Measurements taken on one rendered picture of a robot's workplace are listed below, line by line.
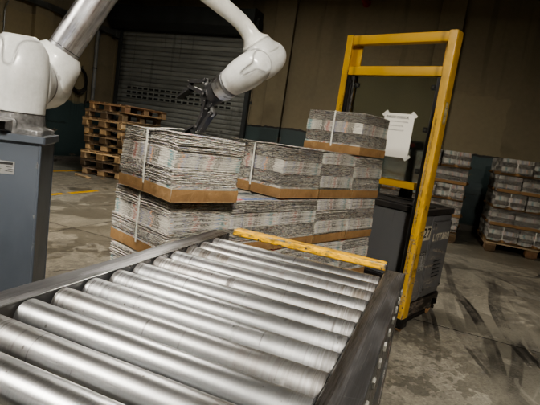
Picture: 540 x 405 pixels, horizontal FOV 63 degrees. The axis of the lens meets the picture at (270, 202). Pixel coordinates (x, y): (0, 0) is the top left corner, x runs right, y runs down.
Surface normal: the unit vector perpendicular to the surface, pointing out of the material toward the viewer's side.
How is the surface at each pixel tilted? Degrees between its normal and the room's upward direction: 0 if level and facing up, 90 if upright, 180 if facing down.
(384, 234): 90
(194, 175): 91
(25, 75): 87
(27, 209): 90
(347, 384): 0
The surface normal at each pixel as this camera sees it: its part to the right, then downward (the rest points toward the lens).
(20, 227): 0.26, 0.18
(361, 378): 0.15, -0.98
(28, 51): 0.66, -0.14
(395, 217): -0.66, 0.01
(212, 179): 0.69, 0.22
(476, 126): -0.36, 0.08
